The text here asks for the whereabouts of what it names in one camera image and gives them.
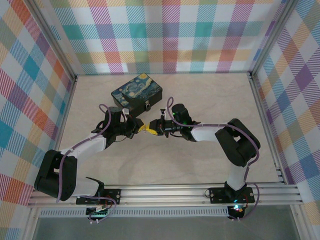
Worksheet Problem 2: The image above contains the starry night print tin box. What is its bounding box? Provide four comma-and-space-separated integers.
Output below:
110, 73, 163, 118

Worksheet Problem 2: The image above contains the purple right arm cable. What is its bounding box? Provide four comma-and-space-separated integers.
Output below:
166, 96, 261, 222

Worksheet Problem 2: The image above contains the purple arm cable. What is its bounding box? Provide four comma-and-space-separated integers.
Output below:
166, 96, 261, 222
55, 103, 118, 225

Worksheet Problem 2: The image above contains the aluminium table side rail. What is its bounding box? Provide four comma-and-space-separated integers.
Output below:
248, 72, 288, 186
42, 76, 78, 188

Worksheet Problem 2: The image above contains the wide aluminium mounting rail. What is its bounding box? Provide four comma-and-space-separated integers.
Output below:
26, 184, 305, 208

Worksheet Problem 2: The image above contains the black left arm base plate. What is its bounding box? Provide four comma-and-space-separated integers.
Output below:
75, 188, 122, 206

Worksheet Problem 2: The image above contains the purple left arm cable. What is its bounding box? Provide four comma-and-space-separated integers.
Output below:
55, 103, 118, 225

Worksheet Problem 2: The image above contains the grey slotted cable duct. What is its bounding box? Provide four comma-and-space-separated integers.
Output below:
39, 209, 230, 217

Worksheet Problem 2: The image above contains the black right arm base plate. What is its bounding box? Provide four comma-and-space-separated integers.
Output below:
208, 186, 256, 204

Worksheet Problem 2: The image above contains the aluminium frame post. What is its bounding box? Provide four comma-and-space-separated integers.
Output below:
248, 0, 298, 78
24, 0, 78, 82

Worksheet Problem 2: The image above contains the aluminium frame leg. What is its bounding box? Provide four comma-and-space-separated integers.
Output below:
22, 206, 42, 240
291, 205, 310, 240

